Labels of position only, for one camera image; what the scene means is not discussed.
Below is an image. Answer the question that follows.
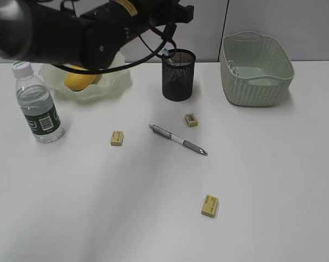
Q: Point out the black mesh pen holder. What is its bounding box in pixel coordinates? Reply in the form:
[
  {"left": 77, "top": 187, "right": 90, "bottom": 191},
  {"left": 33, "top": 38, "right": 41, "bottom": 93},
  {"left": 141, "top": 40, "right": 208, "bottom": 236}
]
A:
[{"left": 162, "top": 49, "right": 196, "bottom": 102}]

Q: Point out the white blue ballpoint pen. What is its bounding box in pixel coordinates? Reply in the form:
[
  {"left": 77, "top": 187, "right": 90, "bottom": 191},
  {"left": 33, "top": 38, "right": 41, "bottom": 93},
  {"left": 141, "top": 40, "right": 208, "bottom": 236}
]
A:
[{"left": 161, "top": 47, "right": 175, "bottom": 66}]

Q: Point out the yellow eraser left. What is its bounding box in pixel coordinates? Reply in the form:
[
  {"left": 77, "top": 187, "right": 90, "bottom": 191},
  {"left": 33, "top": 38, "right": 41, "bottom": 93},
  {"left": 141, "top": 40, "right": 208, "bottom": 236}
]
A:
[{"left": 110, "top": 131, "right": 124, "bottom": 146}]

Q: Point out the pale green wavy glass plate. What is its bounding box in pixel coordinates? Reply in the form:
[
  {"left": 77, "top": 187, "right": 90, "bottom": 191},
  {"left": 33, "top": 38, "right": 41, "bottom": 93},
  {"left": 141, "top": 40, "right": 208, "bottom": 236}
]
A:
[{"left": 39, "top": 64, "right": 132, "bottom": 104}]

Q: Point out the clear water bottle green label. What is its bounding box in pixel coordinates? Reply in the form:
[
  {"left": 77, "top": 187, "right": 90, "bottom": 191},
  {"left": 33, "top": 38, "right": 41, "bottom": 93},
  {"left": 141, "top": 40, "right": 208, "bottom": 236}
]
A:
[{"left": 11, "top": 61, "right": 64, "bottom": 143}]

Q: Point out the yellow eraser with barcode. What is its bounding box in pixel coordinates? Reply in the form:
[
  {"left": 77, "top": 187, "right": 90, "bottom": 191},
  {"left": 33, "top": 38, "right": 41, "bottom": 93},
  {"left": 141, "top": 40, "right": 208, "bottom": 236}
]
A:
[{"left": 184, "top": 113, "right": 199, "bottom": 127}]

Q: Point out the pale green woven plastic basket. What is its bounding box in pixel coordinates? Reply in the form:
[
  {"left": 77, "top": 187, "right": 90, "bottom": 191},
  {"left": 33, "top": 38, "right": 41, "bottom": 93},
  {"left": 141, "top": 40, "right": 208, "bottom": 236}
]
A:
[{"left": 220, "top": 31, "right": 295, "bottom": 107}]

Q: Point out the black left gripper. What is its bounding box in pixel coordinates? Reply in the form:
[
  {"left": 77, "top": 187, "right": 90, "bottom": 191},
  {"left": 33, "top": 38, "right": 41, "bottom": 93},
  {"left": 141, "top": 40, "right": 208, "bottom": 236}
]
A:
[{"left": 137, "top": 0, "right": 194, "bottom": 27}]

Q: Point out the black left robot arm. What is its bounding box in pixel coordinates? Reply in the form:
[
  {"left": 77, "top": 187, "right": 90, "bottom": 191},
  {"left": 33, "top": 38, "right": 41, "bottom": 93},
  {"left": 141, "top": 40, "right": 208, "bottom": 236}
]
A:
[{"left": 0, "top": 1, "right": 194, "bottom": 75}]

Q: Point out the yellow mango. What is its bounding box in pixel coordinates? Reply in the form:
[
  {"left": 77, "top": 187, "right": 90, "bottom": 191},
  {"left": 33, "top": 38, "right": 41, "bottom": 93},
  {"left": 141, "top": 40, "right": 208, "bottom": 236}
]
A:
[{"left": 64, "top": 73, "right": 97, "bottom": 92}]

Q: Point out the printed waste paper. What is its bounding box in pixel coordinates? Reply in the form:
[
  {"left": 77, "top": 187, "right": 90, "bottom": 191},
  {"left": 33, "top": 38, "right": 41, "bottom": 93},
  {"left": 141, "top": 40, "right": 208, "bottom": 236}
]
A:
[{"left": 227, "top": 60, "right": 239, "bottom": 76}]

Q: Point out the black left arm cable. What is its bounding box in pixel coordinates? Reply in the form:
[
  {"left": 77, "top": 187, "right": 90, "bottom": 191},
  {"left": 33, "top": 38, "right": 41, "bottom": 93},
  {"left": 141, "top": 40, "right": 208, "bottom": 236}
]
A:
[{"left": 51, "top": 21, "right": 178, "bottom": 76}]

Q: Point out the yellow eraser front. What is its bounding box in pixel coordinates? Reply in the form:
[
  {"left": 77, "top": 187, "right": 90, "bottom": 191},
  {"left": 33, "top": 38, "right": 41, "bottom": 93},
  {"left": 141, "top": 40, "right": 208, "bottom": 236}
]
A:
[{"left": 201, "top": 194, "right": 219, "bottom": 218}]

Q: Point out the white grey ballpoint pen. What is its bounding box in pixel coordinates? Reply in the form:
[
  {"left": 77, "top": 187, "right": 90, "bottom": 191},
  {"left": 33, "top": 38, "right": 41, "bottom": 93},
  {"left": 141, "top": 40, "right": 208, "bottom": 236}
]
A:
[{"left": 149, "top": 124, "right": 208, "bottom": 156}]

